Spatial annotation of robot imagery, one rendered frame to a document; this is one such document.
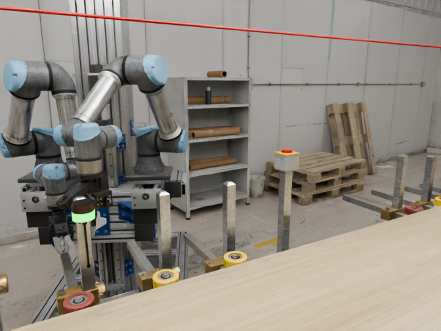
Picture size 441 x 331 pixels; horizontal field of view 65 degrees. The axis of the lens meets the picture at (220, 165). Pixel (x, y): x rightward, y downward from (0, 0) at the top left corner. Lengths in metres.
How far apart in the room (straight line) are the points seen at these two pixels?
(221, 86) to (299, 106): 1.47
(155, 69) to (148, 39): 2.60
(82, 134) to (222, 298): 0.62
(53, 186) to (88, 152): 0.36
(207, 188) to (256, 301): 3.57
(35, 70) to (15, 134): 0.36
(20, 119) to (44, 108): 2.01
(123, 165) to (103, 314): 1.13
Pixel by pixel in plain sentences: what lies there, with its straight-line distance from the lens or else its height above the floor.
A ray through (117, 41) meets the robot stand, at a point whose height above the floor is 1.69.
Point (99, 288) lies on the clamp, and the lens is 1.19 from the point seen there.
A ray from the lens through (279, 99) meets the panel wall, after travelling 5.11.
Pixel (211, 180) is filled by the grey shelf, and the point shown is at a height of 0.27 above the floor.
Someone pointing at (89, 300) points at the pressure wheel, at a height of 0.91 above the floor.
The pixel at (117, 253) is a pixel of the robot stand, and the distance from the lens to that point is 2.07.
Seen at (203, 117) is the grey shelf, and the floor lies 1.08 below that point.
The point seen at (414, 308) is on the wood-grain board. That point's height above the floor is 0.90.
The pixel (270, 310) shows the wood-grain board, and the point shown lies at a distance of 0.99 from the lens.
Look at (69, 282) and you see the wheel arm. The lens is 1.27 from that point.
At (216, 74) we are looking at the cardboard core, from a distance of 4.10.
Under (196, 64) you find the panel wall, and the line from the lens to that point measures 4.27.
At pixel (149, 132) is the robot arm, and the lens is 1.75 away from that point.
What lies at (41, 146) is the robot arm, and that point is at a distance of 1.87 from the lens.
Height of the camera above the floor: 1.48
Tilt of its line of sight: 13 degrees down
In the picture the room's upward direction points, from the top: straight up
